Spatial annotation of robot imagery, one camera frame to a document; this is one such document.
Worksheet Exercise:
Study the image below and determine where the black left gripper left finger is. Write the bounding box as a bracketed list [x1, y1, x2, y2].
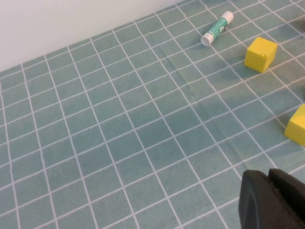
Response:
[238, 169, 305, 229]

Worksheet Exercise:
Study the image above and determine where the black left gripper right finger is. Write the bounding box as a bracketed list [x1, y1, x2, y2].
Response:
[268, 167, 305, 222]

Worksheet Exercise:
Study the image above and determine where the yellow foam cube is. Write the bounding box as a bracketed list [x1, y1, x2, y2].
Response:
[244, 36, 279, 73]
[284, 104, 305, 146]

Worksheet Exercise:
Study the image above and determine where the green grid tablecloth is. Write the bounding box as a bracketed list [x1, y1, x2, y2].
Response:
[0, 0, 305, 229]

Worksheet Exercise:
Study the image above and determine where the green white glue stick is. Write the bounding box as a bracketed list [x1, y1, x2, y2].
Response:
[200, 10, 234, 46]

